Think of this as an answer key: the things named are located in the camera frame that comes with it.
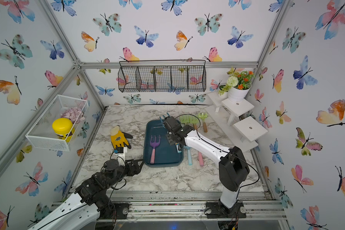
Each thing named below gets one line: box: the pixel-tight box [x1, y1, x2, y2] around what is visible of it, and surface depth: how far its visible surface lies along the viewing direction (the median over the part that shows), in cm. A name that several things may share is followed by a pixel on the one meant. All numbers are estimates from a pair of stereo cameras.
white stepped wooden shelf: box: [204, 91, 269, 154], surface depth 94 cm
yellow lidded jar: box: [51, 117, 76, 143], surface depth 66 cm
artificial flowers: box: [218, 66, 256, 96], surface depth 85 cm
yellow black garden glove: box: [110, 125, 133, 150], surface depth 103 cm
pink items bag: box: [60, 106, 86, 124], surface depth 71 cm
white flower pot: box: [227, 83, 252, 104], surface depth 89 cm
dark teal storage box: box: [143, 119, 184, 168], surface depth 95 cm
